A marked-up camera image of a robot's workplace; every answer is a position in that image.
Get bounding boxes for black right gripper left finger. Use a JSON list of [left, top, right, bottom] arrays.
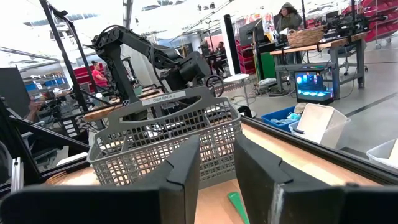
[[0, 134, 201, 224]]

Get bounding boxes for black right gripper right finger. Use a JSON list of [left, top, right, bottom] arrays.
[[233, 133, 398, 224]]

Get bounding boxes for grey plastic silverware basket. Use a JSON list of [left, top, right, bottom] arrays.
[[86, 86, 243, 189]]

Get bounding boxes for person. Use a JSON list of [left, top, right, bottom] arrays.
[[214, 40, 229, 77], [90, 60, 109, 88], [274, 2, 304, 41]]

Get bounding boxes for black and white pillar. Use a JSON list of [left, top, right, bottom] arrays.
[[221, 14, 243, 76]]

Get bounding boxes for red storage bins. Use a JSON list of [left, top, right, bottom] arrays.
[[235, 39, 257, 75]]

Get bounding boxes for black monitor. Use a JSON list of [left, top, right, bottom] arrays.
[[0, 67, 32, 118], [238, 18, 265, 47]]

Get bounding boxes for green box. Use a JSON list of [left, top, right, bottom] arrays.
[[260, 52, 277, 80]]

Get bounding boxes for white power strip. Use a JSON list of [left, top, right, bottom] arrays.
[[257, 77, 277, 86]]

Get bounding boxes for teal cloth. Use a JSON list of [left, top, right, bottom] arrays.
[[269, 111, 302, 126]]

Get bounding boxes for blue plastic bin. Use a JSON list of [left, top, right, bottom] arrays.
[[261, 105, 298, 133]]

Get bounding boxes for white plastic bin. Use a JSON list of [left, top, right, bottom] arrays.
[[288, 103, 351, 149]]

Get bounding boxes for tan cloth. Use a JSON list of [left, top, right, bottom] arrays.
[[293, 102, 308, 115]]

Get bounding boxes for wooden workbench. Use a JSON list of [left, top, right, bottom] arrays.
[[269, 30, 370, 100]]

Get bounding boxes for red cabinet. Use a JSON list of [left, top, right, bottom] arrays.
[[73, 63, 106, 94]]

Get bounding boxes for clear plastic bin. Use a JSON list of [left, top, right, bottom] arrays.
[[366, 138, 398, 171]]

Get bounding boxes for wicker basket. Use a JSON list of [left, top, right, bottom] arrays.
[[286, 25, 326, 48]]

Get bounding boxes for computer with blue lights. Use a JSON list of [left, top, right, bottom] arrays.
[[294, 70, 336, 105]]

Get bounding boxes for black tripod pole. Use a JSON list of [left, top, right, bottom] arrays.
[[39, 0, 98, 113]]

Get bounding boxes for shelf with blue bins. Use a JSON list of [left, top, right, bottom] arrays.
[[23, 74, 69, 94]]

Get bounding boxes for silver aluminium extrusion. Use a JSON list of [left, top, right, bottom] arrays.
[[11, 157, 24, 194]]

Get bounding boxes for person's hand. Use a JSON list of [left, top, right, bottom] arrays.
[[24, 99, 46, 123]]

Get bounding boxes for red bin rack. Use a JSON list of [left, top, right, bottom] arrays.
[[341, 0, 398, 44]]

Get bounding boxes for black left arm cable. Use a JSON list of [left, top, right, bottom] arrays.
[[204, 74, 225, 98]]

